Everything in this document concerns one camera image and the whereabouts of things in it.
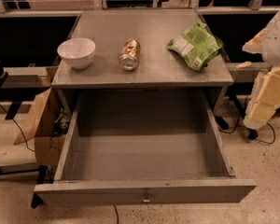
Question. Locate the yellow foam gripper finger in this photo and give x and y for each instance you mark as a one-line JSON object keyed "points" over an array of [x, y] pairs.
{"points": [[265, 99], [254, 45]]}

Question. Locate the grey top drawer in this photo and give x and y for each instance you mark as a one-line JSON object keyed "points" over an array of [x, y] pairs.
{"points": [[122, 145]]}

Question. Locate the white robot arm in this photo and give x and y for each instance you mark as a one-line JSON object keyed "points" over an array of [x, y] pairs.
{"points": [[271, 42]]}

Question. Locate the brass drawer knob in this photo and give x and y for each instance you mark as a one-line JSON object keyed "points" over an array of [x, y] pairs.
{"points": [[146, 200]]}

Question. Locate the yellow foam scrap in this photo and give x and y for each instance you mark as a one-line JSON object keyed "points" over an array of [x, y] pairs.
{"points": [[243, 65]]}

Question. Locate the green chip bag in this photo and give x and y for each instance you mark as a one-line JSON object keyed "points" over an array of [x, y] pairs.
{"points": [[196, 46]]}

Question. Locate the grey cabinet table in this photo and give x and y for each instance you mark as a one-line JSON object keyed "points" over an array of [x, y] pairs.
{"points": [[159, 67]]}

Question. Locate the golden metal can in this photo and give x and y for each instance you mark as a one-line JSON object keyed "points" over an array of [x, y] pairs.
{"points": [[129, 58]]}

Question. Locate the white ceramic bowl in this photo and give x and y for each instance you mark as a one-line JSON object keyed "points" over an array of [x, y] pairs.
{"points": [[77, 52]]}

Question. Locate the brown cardboard box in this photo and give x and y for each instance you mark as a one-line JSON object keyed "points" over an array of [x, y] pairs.
{"points": [[40, 127]]}

